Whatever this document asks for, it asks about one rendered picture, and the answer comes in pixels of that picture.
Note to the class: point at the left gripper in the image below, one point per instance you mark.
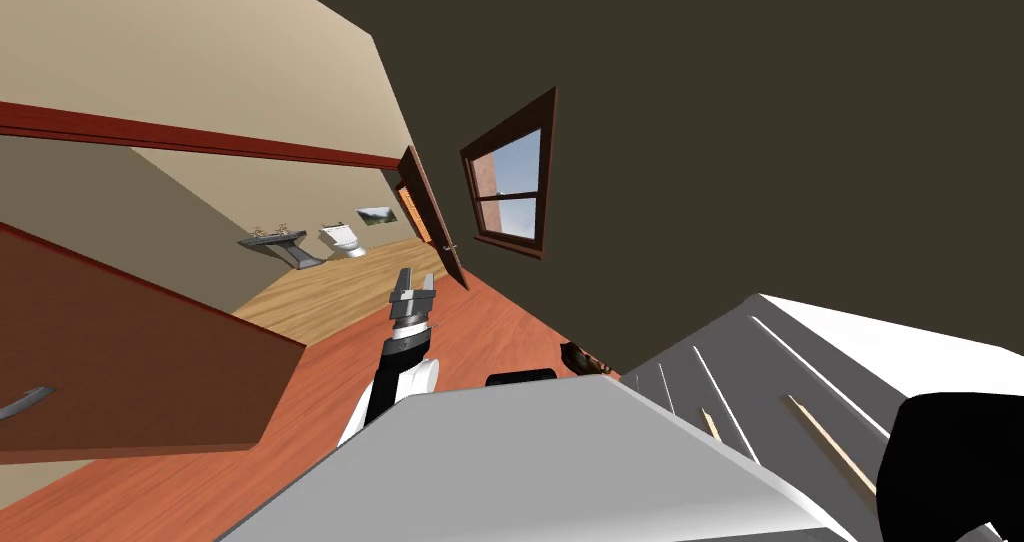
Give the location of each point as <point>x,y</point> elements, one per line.
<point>411,308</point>

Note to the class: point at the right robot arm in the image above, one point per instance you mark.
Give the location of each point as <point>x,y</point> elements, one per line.
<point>956,470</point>

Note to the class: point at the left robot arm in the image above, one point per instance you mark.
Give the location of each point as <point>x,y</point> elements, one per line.
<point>398,372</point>

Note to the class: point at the dark brown open door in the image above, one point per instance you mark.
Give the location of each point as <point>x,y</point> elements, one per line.
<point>428,210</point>

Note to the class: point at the white toilet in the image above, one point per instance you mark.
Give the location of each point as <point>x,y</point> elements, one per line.
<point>344,240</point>

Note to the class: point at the brown framed window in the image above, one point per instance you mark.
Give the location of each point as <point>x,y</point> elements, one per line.
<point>512,182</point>

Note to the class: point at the dark brown lumpy object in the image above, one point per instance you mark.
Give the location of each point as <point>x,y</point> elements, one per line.
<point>582,358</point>

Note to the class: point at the brown door leaf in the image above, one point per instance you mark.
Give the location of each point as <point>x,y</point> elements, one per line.
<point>136,358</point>

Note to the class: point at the white and grey cabinet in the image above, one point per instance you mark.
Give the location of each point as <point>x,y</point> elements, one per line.
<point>808,366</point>

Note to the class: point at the small landscape wall picture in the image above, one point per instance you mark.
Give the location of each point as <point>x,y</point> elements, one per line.
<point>377,216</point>

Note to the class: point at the grey wall sink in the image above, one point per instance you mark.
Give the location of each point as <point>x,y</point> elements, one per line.
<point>282,243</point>

